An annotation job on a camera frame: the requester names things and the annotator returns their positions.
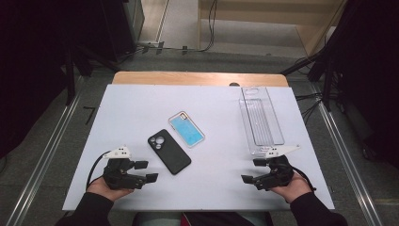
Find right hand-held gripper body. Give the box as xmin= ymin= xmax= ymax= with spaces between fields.
xmin=252 ymin=144 xmax=301 ymax=192

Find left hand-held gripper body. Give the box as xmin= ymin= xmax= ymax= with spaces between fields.
xmin=103 ymin=145 xmax=149 ymax=190

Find black phone case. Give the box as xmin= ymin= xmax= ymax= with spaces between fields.
xmin=147 ymin=128 xmax=192 ymax=176

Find clear plastic rack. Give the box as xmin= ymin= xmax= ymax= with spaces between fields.
xmin=238 ymin=86 xmax=286 ymax=157

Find iridescent phone case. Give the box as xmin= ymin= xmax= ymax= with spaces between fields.
xmin=168 ymin=110 xmax=206 ymax=149

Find person's left hand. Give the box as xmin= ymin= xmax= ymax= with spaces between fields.
xmin=87 ymin=176 xmax=135 ymax=202

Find person's right hand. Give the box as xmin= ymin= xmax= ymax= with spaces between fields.
xmin=270 ymin=171 xmax=313 ymax=204

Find white board sheet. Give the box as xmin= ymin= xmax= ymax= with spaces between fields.
xmin=61 ymin=83 xmax=335 ymax=212

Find black metal stand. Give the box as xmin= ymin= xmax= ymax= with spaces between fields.
xmin=280 ymin=50 xmax=335 ymax=111
xmin=61 ymin=43 xmax=121 ymax=106

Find dark cabinet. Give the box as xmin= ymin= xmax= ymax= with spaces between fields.
xmin=100 ymin=0 xmax=146 ymax=61

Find black curtain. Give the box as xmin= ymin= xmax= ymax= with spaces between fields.
xmin=0 ymin=0 xmax=74 ymax=159
xmin=328 ymin=0 xmax=399 ymax=169

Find light wooden shelf unit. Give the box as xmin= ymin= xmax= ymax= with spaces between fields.
xmin=197 ymin=0 xmax=347 ymax=57

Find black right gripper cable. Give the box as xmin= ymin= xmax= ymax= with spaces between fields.
xmin=291 ymin=166 xmax=317 ymax=193

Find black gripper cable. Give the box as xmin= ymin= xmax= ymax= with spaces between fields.
xmin=291 ymin=166 xmax=317 ymax=193
xmin=86 ymin=151 xmax=111 ymax=191

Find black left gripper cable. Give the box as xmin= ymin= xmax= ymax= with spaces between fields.
xmin=86 ymin=151 xmax=111 ymax=191

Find metal floor rail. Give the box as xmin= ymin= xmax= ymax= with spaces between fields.
xmin=314 ymin=93 xmax=384 ymax=226
xmin=6 ymin=76 xmax=85 ymax=226

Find black floor cables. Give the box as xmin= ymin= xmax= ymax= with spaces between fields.
xmin=295 ymin=91 xmax=326 ymax=124

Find black hanging cables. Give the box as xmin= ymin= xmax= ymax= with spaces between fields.
xmin=200 ymin=0 xmax=219 ymax=53

